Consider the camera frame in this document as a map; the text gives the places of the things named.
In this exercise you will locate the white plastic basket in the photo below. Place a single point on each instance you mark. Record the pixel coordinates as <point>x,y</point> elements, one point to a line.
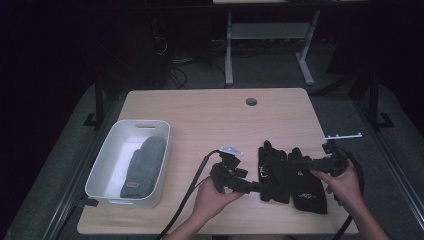
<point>116,156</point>

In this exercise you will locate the black table edge bracket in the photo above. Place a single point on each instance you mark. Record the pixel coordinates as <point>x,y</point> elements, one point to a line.
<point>90,201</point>

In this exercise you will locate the person's left hand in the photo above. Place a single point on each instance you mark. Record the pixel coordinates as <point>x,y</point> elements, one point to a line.
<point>210,203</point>

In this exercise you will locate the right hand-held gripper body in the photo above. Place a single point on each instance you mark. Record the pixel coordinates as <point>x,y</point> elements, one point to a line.
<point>336,163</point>

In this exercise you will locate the grey metal floor rail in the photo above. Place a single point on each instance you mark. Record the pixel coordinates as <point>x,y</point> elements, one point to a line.
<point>390,186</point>
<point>76,180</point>

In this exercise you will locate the white metal table frame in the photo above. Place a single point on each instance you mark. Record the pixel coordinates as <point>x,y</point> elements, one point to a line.
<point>266,30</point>

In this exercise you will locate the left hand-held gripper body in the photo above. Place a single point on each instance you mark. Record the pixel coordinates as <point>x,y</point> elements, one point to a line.
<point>223,173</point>

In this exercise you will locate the black glove with small logo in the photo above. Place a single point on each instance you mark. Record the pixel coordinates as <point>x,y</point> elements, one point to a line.
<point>306,190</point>

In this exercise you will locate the black glove with white clip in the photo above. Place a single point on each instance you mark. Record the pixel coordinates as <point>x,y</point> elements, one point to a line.
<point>273,173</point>

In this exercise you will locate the person's right hand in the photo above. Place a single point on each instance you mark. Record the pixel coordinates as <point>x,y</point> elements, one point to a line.
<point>345,188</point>

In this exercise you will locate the grey mitten with label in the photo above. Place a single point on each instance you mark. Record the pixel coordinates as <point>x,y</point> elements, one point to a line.
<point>145,170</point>

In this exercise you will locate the black metal post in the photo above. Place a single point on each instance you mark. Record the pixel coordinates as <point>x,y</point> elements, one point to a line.
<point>374,100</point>
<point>99,100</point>

